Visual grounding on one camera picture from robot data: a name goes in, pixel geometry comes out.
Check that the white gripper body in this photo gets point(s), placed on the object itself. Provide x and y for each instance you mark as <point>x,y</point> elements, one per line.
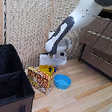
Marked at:
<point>53,60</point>

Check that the black fabric storage box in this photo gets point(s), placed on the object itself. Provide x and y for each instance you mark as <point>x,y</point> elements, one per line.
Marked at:
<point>7,86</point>

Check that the beige bamboo folding screen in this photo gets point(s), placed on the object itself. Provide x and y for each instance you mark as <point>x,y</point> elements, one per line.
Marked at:
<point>26,24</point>

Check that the blue bowl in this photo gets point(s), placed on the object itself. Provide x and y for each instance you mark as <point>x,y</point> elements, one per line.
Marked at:
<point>62,81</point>

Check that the black frame drawer cabinet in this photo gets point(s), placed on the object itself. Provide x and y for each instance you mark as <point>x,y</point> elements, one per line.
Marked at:
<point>81,52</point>

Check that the dark framed cabinet panel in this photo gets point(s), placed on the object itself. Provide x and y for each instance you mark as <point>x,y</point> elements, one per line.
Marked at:
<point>101,63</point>

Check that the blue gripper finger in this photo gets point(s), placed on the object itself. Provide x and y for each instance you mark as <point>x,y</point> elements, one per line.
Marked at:
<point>50,69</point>
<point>54,70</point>

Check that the red yellow cracker box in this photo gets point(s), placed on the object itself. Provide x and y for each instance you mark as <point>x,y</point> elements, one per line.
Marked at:
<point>39,80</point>

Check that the yellow bowl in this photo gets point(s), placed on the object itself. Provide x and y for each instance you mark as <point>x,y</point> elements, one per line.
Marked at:
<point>44,69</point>

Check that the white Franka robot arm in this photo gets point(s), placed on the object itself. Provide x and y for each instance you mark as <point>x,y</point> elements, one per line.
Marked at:
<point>67,30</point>

